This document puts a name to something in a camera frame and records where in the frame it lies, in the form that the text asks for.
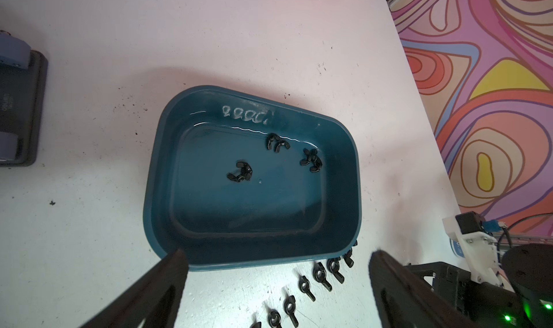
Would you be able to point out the dark teal storage box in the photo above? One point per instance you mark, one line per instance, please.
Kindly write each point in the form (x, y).
(284, 214)

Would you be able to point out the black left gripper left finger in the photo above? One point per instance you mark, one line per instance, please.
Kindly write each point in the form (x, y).
(152, 301)

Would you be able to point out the grey blue hole punch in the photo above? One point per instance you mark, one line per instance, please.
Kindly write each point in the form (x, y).
(23, 85)

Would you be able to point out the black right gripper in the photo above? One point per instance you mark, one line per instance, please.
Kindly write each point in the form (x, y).
(485, 304)

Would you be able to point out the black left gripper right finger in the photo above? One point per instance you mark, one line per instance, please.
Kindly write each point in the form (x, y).
(404, 300)

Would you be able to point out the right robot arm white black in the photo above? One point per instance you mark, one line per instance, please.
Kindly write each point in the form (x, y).
(528, 269)

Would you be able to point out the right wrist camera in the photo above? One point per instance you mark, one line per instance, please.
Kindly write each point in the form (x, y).
(479, 249)

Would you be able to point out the wing nut in box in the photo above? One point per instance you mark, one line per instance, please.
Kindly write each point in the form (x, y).
(282, 144)
(245, 173)
(271, 139)
(317, 164)
(309, 155)

